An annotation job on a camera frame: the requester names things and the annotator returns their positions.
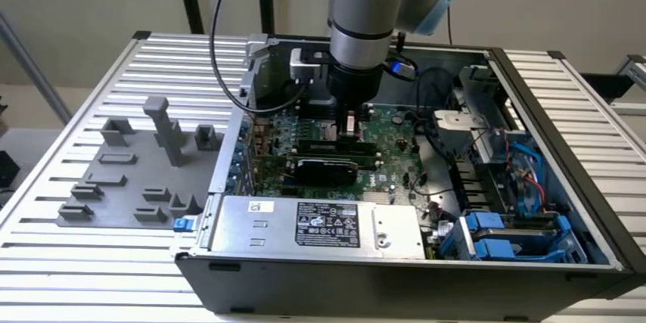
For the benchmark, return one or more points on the black open PC case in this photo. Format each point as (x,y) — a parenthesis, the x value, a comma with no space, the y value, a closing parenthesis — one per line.
(394,285)

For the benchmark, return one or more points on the black RAM slot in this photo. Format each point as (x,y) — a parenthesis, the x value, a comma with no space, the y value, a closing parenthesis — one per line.
(332,158)

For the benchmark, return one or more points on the aluminium frame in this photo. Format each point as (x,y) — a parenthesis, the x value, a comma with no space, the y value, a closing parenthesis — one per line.
(630,81)

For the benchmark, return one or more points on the silver metal drive cage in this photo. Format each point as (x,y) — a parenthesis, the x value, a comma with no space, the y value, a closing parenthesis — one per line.
(464,122)

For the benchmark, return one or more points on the black box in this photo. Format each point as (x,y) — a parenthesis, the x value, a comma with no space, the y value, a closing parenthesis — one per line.
(6,168)

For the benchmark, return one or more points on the silver power supply unit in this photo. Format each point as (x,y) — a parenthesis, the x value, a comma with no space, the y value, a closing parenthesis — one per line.
(312,224)

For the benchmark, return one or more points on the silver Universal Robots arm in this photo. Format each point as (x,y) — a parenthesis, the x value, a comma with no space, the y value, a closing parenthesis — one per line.
(360,5)

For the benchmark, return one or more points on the blue disk bay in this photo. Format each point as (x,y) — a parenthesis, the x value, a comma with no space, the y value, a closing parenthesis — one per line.
(504,238)

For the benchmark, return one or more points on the grey metal post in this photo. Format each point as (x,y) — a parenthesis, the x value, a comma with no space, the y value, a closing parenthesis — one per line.
(29,66)

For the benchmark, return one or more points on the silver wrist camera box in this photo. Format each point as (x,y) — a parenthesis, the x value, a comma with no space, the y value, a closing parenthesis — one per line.
(305,64)

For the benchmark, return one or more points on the green RAM stick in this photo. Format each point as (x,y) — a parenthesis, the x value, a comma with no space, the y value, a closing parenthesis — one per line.
(335,145)

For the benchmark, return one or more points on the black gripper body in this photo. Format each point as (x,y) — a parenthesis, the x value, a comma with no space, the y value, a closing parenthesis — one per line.
(354,84)

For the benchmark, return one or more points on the green motherboard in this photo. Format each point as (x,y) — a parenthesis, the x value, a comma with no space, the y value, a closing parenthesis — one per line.
(388,149)

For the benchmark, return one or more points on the blue case latch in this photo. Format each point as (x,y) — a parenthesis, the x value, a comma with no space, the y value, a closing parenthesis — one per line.
(183,223)

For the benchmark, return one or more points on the grey parts rack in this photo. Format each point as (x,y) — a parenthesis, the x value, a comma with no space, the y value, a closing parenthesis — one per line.
(136,179)

